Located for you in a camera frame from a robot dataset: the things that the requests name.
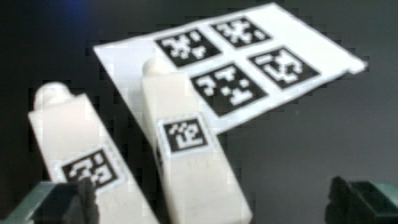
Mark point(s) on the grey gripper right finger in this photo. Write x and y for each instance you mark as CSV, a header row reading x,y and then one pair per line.
x,y
364,202

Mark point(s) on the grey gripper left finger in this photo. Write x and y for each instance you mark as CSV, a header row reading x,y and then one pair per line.
x,y
58,204

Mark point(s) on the white desk leg far left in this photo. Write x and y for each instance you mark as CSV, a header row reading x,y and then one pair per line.
x,y
83,156

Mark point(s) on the white desk leg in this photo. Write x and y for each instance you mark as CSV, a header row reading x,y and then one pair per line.
x,y
204,193
83,156

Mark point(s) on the sheet with four markers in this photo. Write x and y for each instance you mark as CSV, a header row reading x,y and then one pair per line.
x,y
257,57

